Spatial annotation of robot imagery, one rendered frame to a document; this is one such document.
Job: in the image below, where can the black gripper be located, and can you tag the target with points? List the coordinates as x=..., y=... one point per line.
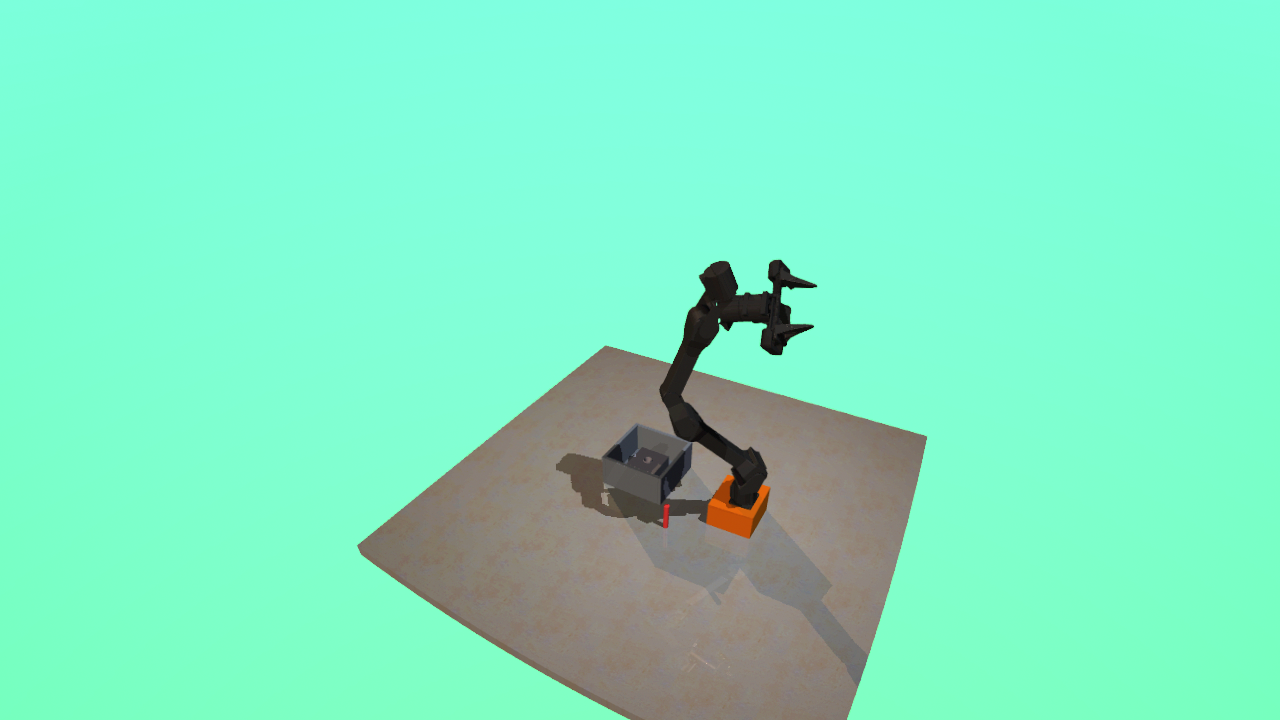
x=766, y=308

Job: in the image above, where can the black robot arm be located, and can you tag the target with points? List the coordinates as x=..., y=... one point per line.
x=701, y=327

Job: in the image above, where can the white square plate with hole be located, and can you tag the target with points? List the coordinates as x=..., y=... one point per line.
x=650, y=461

